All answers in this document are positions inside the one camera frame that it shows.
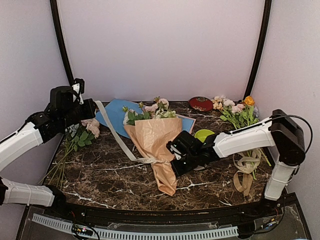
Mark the white rose fake flower stem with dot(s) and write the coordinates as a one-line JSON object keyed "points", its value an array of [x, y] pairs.
{"points": [[131, 116]]}

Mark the white slotted cable duct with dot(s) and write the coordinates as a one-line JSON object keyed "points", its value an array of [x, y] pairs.
{"points": [[121, 231]]}

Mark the pink rose fake flower stem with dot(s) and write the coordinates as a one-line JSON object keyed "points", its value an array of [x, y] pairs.
{"points": [[159, 104]]}

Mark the lime green bowl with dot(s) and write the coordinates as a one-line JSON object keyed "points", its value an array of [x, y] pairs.
{"points": [[202, 134]]}

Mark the black frame post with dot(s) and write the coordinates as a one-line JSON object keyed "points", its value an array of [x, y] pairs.
{"points": [[259, 48], [60, 40]]}

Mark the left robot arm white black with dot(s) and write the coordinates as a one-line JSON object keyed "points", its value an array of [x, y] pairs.
{"points": [[65, 109]]}

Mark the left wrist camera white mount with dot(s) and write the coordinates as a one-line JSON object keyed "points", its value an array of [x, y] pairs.
{"points": [[78, 88]]}

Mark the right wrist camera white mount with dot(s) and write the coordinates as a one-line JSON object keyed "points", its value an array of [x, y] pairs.
{"points": [[184, 145]]}

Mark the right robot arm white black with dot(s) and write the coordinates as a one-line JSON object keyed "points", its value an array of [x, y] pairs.
{"points": [[280, 131]]}

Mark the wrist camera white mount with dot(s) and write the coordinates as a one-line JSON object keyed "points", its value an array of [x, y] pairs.
{"points": [[184, 145], [78, 88]]}

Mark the pile of fake flowers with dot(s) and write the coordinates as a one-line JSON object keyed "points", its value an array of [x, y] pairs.
{"points": [[240, 114], [76, 136]]}

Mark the beige pink wrapping paper sheet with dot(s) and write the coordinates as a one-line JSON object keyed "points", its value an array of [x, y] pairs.
{"points": [[150, 137]]}

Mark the red round embroidered cushion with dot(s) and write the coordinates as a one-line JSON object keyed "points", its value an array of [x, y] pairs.
{"points": [[200, 103]]}

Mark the blue wrapping paper sheet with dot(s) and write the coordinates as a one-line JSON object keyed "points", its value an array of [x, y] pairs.
{"points": [[116, 116]]}

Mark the brown twine ribbon bundle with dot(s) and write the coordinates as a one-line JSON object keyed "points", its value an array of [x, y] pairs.
{"points": [[246, 167]]}

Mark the green leafy fake flower bunch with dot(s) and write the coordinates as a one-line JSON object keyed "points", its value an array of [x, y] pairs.
{"points": [[165, 113]]}

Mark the right black frame post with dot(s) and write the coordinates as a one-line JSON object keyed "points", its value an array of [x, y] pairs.
{"points": [[259, 48]]}

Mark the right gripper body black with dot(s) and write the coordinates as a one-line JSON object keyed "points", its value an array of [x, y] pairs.
{"points": [[191, 163]]}

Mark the left black frame post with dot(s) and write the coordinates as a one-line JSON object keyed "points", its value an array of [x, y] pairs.
{"points": [[60, 40]]}

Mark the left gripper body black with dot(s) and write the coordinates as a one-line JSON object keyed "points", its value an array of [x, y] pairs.
{"points": [[74, 117]]}

